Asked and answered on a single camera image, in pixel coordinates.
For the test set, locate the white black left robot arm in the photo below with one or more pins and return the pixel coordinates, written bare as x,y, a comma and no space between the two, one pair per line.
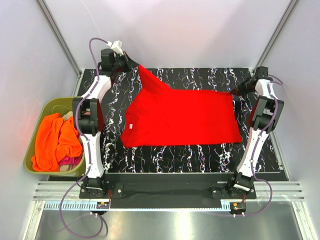
89,120

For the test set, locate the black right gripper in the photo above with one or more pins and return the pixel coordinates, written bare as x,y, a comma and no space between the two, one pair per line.
239,90

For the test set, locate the right orange connector board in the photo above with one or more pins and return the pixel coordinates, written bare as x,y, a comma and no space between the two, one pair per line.
239,206

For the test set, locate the orange connector board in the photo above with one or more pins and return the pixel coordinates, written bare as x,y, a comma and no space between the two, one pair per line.
239,206
103,205

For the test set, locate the left orange connector board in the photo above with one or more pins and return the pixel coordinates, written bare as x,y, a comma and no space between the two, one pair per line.
103,205

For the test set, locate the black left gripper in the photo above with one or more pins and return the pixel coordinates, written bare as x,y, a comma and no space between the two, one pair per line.
128,62

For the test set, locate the aluminium corner post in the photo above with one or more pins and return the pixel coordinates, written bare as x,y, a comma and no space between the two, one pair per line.
289,10
48,16

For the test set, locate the aluminium frame rail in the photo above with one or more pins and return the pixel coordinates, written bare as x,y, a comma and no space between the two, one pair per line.
170,211

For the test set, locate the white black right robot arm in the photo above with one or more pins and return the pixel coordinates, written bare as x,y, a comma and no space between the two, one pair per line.
263,119

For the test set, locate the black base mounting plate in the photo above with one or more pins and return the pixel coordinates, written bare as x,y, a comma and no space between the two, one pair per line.
153,191

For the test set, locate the right aluminium corner post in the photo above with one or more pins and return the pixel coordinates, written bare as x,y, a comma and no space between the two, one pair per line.
289,10

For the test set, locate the orange t shirt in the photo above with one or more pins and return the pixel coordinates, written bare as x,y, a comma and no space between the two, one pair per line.
46,143

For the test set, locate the red t shirt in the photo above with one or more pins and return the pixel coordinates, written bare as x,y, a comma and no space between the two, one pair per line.
162,116

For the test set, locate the left aluminium corner post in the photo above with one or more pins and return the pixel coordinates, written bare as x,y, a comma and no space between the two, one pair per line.
48,16

